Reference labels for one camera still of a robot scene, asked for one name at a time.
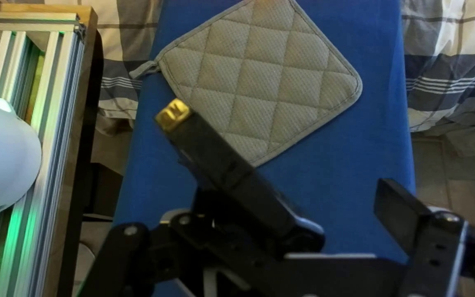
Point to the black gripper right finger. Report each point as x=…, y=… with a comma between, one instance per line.
x=433, y=241

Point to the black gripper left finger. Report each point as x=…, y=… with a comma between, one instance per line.
x=234, y=233

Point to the white spray bottle yellow label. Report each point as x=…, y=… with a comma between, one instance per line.
x=229, y=188

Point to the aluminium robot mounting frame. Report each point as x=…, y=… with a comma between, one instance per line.
x=49, y=66

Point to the blue ironing board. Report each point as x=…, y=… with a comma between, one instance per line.
x=329, y=177

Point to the beige quilted pot holder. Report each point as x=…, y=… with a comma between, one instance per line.
x=260, y=73

